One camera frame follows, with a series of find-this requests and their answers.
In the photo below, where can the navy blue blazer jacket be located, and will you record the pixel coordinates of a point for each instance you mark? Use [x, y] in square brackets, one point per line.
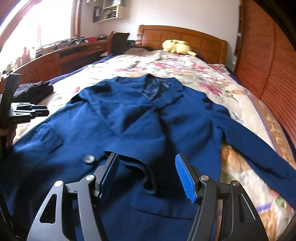
[147, 121]

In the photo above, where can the wooden desk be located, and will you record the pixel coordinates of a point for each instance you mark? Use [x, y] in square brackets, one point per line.
[62, 61]

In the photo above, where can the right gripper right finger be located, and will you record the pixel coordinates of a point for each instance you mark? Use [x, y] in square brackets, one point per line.
[189, 177]

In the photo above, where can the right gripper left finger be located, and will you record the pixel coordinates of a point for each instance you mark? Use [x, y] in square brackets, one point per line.
[105, 176]

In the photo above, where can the yellow plush toy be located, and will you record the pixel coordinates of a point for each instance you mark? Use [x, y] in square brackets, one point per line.
[178, 47]

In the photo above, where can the wooden louvered wardrobe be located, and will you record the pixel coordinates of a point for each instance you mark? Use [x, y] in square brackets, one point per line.
[266, 67]

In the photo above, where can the wooden headboard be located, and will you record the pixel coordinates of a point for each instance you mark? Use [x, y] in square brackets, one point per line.
[211, 49]

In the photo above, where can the wooden chair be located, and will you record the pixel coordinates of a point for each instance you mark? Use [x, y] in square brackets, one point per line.
[117, 42]

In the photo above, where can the wall shelf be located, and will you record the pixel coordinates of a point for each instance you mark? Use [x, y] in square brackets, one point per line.
[106, 11]

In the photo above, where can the dark folded garment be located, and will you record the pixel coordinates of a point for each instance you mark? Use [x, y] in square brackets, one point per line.
[32, 92]

